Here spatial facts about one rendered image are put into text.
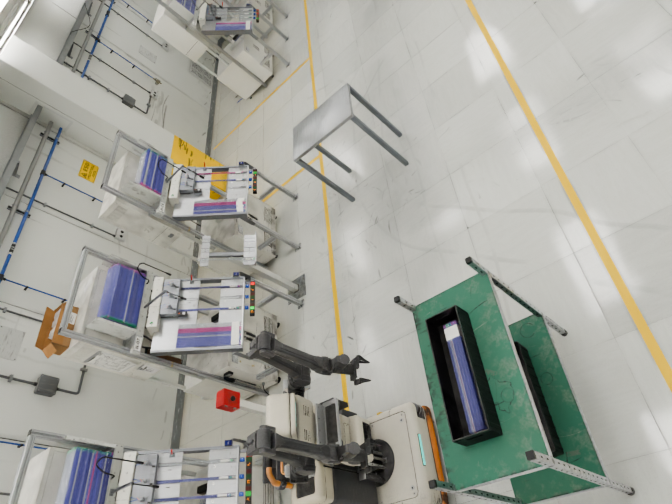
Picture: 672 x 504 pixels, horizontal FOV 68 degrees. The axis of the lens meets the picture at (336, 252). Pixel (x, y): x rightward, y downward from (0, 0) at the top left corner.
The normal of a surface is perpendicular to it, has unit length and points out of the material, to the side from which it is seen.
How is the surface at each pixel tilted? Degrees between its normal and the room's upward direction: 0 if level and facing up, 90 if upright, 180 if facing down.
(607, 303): 0
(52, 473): 90
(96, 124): 90
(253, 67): 90
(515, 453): 0
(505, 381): 0
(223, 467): 47
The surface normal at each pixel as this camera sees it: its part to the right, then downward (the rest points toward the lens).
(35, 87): 0.09, 0.78
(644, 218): -0.68, -0.41
